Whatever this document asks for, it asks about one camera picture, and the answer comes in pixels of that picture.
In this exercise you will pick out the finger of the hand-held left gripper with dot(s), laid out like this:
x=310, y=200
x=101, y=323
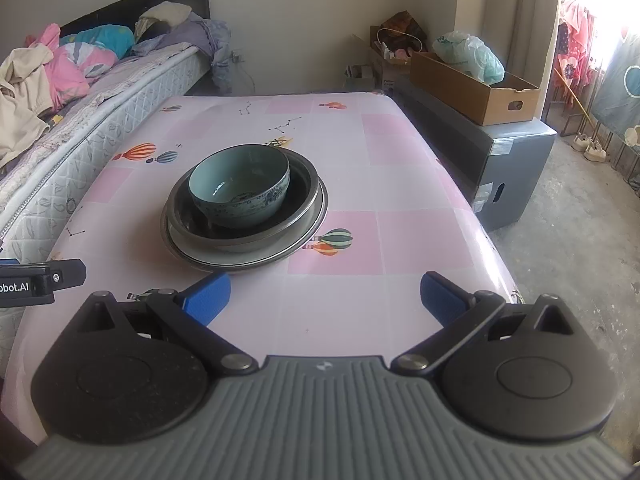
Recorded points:
x=70, y=272

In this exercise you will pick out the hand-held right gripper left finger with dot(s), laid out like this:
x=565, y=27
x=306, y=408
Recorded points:
x=210, y=297

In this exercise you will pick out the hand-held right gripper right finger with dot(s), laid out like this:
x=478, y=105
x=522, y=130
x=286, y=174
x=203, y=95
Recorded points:
x=440, y=297

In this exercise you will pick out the green ceramic bowl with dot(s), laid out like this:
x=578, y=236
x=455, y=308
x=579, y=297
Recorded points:
x=235, y=175

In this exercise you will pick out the shallow steel plate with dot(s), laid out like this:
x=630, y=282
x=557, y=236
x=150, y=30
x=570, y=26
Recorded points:
x=324, y=210

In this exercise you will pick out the pink printed tablecloth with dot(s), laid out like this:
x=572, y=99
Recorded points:
x=400, y=240

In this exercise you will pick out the dark grey box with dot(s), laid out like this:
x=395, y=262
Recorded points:
x=515, y=175

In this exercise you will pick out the white quilted mattress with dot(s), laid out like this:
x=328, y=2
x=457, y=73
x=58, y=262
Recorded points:
x=100, y=130

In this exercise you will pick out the yellow black small object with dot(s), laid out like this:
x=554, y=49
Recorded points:
x=54, y=120

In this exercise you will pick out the beige garment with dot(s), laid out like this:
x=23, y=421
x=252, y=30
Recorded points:
x=20, y=125

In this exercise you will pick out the long cardboard box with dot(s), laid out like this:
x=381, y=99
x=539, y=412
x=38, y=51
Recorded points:
x=490, y=102

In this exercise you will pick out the white shoe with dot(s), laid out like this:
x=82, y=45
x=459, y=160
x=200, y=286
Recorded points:
x=596, y=151
x=580, y=142

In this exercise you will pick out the metal rack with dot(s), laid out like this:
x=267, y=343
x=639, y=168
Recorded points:
x=625, y=160

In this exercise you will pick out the small teal box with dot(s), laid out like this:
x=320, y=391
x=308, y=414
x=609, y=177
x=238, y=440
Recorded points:
x=360, y=79

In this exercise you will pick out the blue printed quilt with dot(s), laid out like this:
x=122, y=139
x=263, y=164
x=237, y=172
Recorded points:
x=107, y=37

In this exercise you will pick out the yellow wooden stick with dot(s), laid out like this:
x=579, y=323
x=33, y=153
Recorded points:
x=575, y=97

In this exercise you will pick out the green plastic bag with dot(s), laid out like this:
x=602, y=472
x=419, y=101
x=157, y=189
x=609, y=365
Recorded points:
x=470, y=57

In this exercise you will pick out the open cardboard box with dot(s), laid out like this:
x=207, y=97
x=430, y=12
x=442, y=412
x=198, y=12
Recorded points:
x=395, y=55

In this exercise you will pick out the grey bed sheet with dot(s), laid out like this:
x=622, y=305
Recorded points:
x=210, y=35

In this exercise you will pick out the cream cloth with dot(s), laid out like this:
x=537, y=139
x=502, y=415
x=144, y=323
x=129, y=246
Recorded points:
x=165, y=15

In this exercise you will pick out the blue printed cloth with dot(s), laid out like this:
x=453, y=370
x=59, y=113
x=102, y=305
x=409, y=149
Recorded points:
x=620, y=75

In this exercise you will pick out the pink floral cloth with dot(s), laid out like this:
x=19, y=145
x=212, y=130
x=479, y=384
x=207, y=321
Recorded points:
x=580, y=45

